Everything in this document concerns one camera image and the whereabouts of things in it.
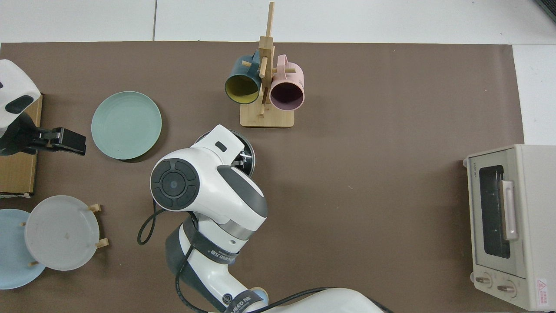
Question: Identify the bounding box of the teal plate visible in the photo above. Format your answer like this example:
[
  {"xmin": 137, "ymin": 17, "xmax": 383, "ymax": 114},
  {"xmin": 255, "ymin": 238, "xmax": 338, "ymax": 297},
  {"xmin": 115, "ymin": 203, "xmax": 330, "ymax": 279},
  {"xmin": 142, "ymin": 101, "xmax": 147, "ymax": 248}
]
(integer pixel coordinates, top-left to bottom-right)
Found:
[{"xmin": 91, "ymin": 91, "xmax": 162, "ymax": 160}]

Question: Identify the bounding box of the grey plate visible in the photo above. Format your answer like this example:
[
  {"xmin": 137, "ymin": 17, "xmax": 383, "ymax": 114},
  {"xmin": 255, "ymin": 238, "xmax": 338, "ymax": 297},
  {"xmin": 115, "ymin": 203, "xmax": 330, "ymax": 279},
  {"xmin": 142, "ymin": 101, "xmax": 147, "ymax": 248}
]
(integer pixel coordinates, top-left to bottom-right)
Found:
[{"xmin": 25, "ymin": 195, "xmax": 100, "ymax": 271}]

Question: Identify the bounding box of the wooden plate rack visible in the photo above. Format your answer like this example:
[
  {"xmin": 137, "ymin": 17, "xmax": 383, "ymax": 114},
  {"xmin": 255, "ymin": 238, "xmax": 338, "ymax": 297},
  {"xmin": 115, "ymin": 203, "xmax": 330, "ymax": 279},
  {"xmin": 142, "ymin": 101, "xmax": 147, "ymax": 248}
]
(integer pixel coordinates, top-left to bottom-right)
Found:
[{"xmin": 20, "ymin": 203, "xmax": 109, "ymax": 267}]

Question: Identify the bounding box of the light blue plate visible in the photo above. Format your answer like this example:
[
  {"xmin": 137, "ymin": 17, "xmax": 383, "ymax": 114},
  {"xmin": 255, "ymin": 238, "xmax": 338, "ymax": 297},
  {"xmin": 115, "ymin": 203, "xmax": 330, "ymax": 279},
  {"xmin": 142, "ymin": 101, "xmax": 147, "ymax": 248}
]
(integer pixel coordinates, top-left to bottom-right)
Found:
[{"xmin": 0, "ymin": 209, "xmax": 46, "ymax": 290}]

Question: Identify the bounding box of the wooden cup stand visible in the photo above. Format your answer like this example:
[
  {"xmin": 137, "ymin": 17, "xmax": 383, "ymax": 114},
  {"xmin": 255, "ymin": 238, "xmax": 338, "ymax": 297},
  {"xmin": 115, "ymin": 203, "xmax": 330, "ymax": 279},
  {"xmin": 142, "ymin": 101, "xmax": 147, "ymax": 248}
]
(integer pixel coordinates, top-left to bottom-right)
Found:
[{"xmin": 240, "ymin": 1, "xmax": 295, "ymax": 128}]

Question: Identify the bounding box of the dark teal cup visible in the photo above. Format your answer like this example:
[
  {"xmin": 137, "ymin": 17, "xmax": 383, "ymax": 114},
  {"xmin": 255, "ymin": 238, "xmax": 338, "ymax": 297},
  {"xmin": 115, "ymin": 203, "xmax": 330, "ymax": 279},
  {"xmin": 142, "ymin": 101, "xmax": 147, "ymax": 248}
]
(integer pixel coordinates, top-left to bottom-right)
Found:
[{"xmin": 225, "ymin": 49, "xmax": 262, "ymax": 105}]

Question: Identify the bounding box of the pink cup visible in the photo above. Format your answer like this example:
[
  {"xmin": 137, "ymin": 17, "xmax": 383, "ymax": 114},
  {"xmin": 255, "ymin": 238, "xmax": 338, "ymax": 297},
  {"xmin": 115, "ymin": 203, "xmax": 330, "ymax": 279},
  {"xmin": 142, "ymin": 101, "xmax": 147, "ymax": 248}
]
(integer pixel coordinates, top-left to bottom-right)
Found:
[{"xmin": 269, "ymin": 54, "xmax": 304, "ymax": 111}]

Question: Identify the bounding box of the brown table cloth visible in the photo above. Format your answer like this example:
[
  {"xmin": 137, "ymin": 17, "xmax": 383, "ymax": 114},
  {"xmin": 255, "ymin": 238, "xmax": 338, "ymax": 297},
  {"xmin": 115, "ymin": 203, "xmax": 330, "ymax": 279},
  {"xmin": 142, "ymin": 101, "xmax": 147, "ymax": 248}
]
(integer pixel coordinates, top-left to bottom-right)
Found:
[{"xmin": 0, "ymin": 41, "xmax": 525, "ymax": 313}]

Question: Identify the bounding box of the pale toaster oven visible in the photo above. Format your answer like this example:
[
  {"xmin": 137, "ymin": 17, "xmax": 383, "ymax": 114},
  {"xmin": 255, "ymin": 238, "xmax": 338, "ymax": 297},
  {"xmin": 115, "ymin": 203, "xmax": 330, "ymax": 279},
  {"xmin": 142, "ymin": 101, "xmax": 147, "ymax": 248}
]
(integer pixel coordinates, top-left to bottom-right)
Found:
[{"xmin": 463, "ymin": 144, "xmax": 556, "ymax": 312}]

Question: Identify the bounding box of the black object at corner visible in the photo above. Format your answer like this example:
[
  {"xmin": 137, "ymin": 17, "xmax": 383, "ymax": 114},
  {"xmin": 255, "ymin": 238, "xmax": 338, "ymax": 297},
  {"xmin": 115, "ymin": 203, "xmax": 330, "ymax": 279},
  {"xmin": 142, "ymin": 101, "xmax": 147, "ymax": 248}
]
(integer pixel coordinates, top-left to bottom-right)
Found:
[{"xmin": 533, "ymin": 0, "xmax": 556, "ymax": 23}]

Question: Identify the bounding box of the wire basket with wooden floor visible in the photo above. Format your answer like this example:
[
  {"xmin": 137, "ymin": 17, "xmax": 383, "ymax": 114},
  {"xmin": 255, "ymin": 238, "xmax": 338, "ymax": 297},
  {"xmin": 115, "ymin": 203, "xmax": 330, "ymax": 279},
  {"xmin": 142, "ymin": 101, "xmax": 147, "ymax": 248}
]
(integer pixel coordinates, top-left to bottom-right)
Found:
[{"xmin": 0, "ymin": 93, "xmax": 43, "ymax": 199}]

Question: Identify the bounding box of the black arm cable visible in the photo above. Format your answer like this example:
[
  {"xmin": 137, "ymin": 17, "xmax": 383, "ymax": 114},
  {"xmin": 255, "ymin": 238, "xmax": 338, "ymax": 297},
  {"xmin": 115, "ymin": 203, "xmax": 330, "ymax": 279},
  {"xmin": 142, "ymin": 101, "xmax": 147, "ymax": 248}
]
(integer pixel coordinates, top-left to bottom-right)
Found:
[{"xmin": 137, "ymin": 208, "xmax": 348, "ymax": 313}]

